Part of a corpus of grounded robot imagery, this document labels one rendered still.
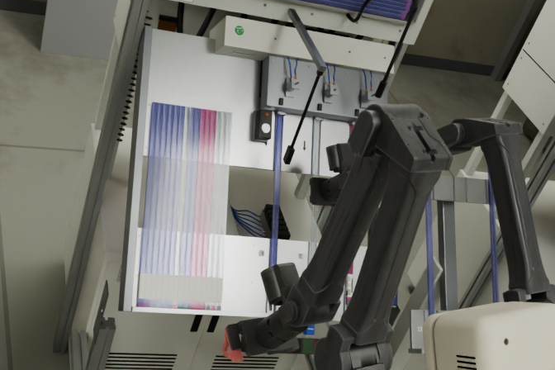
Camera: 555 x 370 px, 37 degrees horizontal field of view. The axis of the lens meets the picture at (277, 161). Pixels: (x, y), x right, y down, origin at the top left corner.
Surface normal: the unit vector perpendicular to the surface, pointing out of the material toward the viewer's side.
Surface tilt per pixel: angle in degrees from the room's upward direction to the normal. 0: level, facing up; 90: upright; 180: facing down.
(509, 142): 41
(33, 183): 0
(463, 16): 90
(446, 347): 90
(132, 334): 90
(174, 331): 90
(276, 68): 45
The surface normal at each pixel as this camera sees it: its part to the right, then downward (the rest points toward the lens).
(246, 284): 0.37, -0.15
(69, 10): 0.34, 0.45
